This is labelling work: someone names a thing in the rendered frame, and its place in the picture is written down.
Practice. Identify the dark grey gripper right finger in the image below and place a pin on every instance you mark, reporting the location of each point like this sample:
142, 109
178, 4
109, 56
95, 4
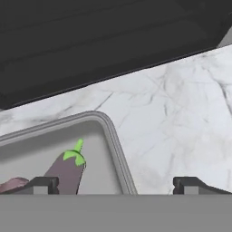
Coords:
188, 182

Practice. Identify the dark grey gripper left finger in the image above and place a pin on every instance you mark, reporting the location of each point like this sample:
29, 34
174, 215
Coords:
43, 182

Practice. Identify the purple eggplant with green stem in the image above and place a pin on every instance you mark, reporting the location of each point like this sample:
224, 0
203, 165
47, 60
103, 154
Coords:
12, 183
68, 172

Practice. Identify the grey tupperware container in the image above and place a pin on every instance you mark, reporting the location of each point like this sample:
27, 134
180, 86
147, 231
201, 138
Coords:
99, 145

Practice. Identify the black fridge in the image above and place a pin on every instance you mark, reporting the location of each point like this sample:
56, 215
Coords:
99, 39

